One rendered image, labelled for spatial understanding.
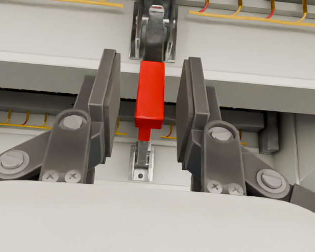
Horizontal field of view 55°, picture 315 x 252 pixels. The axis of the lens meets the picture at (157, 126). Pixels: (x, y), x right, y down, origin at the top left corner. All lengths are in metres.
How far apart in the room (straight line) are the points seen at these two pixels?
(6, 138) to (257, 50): 0.29
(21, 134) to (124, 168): 0.12
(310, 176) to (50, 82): 0.25
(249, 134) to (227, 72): 0.20
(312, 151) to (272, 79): 0.14
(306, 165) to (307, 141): 0.02
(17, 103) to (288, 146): 0.30
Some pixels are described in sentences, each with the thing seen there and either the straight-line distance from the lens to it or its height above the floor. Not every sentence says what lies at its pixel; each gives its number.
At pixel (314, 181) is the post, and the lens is 0.35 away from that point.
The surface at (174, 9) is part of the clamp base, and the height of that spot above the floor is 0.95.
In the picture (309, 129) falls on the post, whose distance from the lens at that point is 0.33.
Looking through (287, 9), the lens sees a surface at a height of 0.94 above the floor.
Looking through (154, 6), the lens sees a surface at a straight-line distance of 0.17.
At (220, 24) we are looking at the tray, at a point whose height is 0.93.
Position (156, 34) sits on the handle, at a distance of 0.17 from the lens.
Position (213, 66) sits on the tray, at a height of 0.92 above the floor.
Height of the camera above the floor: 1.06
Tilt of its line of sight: 57 degrees down
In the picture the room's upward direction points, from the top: 9 degrees clockwise
